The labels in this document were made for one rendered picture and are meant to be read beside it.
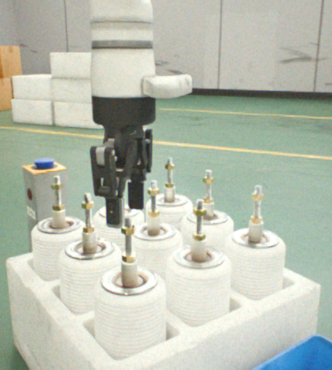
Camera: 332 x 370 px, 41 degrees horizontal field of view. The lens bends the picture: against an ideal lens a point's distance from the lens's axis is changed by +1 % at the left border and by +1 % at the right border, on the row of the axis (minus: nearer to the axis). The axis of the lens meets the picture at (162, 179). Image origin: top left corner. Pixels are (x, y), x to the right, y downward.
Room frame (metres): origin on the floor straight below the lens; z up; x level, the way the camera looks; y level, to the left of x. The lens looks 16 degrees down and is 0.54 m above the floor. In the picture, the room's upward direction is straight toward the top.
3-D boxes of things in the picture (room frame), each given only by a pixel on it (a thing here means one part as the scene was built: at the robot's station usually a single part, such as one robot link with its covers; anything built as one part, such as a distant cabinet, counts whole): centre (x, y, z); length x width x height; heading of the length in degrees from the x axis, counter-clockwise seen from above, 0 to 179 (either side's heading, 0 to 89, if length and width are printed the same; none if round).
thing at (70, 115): (3.51, 0.57, 0.09); 0.39 x 0.39 x 0.18; 68
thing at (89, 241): (0.62, 0.11, 0.26); 0.02 x 0.02 x 0.03
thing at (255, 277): (0.66, -0.15, 0.16); 0.10 x 0.10 x 0.18
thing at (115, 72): (0.52, 0.03, 0.52); 0.11 x 0.09 x 0.06; 72
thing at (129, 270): (0.53, 0.04, 0.26); 0.02 x 0.02 x 0.03
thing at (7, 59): (4.59, 1.61, 0.45); 0.30 x 0.24 x 0.30; 62
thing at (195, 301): (0.60, -0.05, 0.16); 0.10 x 0.10 x 0.18
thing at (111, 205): (0.48, 0.06, 0.37); 0.03 x 0.01 x 0.05; 162
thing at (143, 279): (0.53, 0.04, 0.25); 0.08 x 0.08 x 0.01
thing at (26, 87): (3.71, 0.93, 0.27); 0.39 x 0.39 x 0.18; 66
